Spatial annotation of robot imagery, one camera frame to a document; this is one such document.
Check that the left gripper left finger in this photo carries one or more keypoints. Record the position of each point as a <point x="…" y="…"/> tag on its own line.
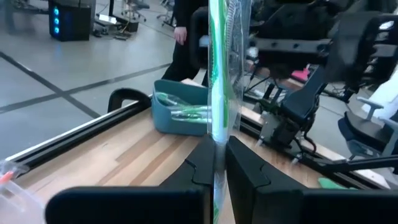
<point x="140" y="205"/>

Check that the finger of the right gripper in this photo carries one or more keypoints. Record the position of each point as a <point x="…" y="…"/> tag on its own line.
<point x="199" y="21"/>

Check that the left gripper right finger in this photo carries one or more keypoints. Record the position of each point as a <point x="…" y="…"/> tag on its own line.
<point x="280" y="208"/>

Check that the orange toothbrush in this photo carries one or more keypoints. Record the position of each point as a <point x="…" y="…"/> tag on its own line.
<point x="6" y="177"/>

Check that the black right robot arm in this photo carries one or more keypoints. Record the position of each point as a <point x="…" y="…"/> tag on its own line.
<point x="304" y="102"/>

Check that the person's hand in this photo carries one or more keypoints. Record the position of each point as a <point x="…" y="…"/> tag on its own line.
<point x="180" y="35"/>

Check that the person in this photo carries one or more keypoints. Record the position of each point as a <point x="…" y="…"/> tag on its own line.
<point x="182" y="62"/>

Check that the pink object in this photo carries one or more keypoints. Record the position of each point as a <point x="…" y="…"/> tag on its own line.
<point x="301" y="75"/>

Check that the green folded cloth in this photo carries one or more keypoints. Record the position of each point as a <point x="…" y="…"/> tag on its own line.
<point x="332" y="184"/>

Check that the black floor equipment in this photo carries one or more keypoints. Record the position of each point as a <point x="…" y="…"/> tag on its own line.
<point x="118" y="28"/>

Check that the teal plastic bin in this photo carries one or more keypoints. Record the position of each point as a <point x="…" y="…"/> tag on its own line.
<point x="161" y="121"/>

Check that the clear plastic container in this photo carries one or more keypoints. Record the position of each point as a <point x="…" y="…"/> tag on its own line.
<point x="18" y="202"/>

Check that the white office chair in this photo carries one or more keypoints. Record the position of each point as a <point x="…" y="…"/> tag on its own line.
<point x="373" y="124"/>

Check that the black computer tower blue lights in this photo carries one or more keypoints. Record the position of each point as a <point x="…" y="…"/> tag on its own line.
<point x="71" y="21"/>

